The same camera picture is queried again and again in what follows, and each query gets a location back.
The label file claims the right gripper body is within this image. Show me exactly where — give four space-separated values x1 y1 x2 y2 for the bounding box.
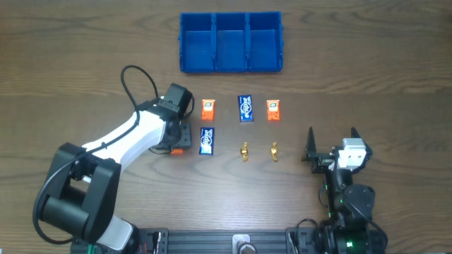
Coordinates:
310 151 337 174

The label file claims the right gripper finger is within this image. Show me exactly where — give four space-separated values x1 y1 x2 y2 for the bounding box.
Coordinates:
350 126 374 157
301 126 318 163

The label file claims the gold candy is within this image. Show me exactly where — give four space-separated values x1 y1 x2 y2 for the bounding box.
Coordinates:
270 140 280 163
239 141 250 163

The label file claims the blue candy pack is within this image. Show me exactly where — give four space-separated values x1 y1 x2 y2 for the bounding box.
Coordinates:
237 94 254 123
198 126 215 157

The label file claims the blue tray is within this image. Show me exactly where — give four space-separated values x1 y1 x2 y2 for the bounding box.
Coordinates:
179 11 285 74

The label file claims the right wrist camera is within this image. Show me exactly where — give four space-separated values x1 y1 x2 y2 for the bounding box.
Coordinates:
333 137 368 172

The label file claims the mounting rail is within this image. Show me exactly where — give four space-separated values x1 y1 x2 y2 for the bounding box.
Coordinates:
70 227 388 254

